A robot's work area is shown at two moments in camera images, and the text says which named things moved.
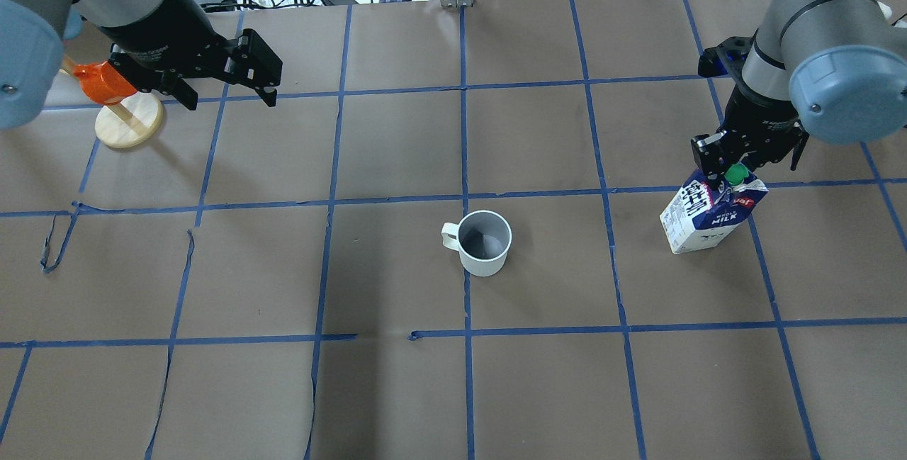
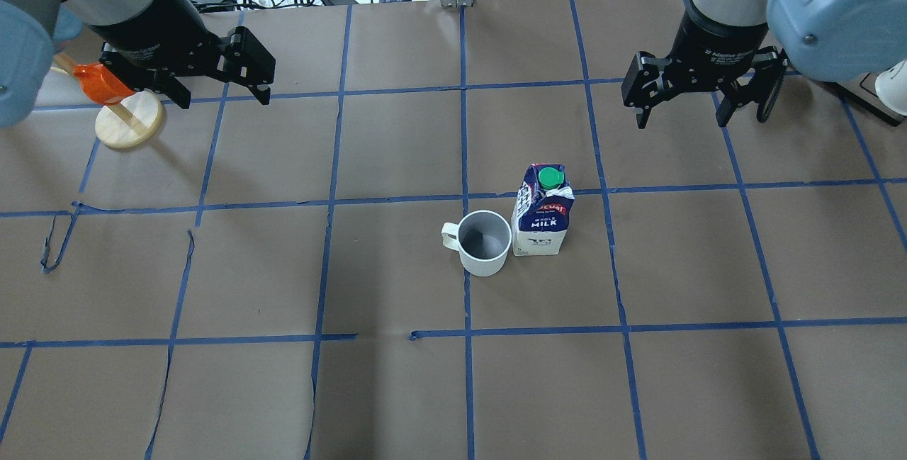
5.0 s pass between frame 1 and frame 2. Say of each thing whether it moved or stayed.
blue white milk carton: moved
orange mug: stayed
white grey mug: stayed
